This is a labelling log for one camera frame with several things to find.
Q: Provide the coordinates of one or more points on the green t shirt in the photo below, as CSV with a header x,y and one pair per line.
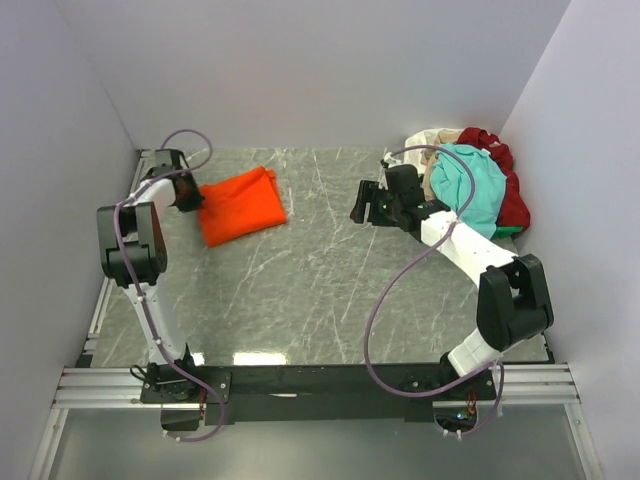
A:
x,y
507,231

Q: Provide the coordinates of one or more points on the black base beam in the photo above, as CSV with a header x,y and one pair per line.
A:
x,y
304,393

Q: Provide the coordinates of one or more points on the aluminium frame rail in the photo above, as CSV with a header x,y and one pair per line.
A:
x,y
94,388

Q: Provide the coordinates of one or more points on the teal t shirt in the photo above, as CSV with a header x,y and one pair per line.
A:
x,y
469,182

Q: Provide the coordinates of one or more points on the orange t shirt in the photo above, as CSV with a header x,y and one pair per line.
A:
x,y
239,206

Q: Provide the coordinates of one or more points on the beige t shirt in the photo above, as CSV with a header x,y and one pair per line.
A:
x,y
430,170

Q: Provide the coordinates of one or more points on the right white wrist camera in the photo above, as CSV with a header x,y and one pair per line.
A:
x,y
389,161

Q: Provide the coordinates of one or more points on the dark red t shirt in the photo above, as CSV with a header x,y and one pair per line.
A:
x,y
513,212

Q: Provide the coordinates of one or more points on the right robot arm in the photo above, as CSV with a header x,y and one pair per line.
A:
x,y
513,303

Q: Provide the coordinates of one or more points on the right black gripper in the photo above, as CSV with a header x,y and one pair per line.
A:
x,y
373,206

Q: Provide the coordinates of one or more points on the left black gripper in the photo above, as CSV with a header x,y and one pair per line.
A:
x,y
189,195

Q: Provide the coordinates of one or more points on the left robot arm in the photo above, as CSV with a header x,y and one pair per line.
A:
x,y
134,255

